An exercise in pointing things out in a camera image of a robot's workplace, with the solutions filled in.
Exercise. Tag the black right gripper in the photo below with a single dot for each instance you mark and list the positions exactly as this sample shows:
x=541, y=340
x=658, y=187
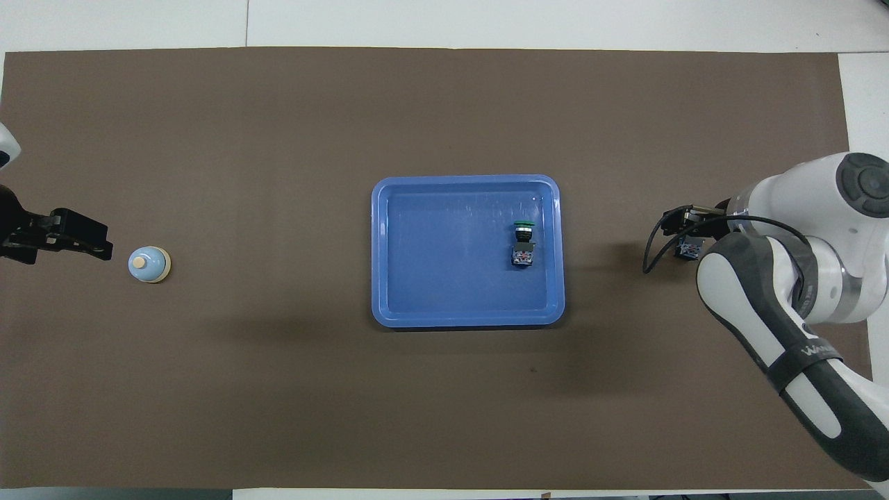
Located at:
x=698, y=222

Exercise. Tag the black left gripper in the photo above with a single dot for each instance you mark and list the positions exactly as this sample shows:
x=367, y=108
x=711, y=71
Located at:
x=69, y=226

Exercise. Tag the red push button switch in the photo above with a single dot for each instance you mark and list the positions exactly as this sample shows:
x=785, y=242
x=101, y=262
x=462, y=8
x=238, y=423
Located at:
x=692, y=248

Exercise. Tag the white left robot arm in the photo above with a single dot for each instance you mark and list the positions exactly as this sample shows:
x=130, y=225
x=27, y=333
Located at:
x=5, y=146

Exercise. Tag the light blue call bell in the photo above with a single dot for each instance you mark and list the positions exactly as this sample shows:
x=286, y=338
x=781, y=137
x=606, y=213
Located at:
x=149, y=265

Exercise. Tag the green push button switch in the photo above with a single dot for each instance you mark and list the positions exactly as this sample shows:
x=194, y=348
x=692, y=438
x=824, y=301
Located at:
x=524, y=246

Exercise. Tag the blue plastic tray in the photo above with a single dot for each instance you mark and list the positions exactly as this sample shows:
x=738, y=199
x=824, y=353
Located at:
x=444, y=278

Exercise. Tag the brown table mat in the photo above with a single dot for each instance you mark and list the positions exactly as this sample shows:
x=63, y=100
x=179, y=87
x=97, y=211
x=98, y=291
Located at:
x=278, y=382

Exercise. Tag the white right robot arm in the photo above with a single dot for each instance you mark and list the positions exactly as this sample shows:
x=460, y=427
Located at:
x=764, y=305

